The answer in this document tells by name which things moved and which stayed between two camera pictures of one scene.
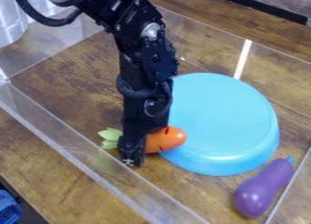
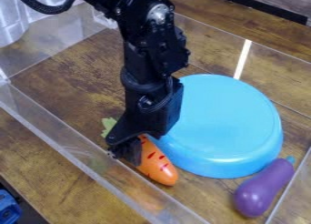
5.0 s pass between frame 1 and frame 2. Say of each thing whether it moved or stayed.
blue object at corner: stayed
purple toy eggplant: stayed
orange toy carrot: moved
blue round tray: stayed
